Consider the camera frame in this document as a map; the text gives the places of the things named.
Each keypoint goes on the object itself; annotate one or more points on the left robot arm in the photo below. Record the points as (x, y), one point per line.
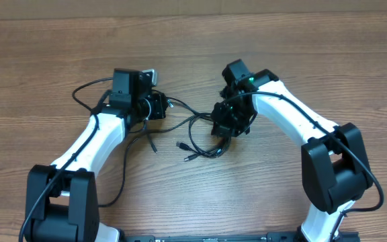
(61, 198)

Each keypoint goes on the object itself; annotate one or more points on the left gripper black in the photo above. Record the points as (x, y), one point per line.
(160, 106)

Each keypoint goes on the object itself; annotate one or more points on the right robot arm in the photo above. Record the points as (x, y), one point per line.
(335, 167)

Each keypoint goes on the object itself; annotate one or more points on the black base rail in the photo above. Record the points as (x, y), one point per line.
(210, 238)

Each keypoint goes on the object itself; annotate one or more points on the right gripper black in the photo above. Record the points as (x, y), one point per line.
(222, 119)

